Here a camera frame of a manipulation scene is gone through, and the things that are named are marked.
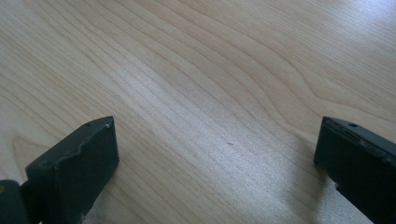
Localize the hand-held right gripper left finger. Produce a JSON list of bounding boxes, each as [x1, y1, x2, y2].
[[20, 116, 120, 224]]

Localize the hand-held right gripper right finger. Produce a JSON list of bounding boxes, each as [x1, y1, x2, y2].
[[313, 116, 396, 224]]

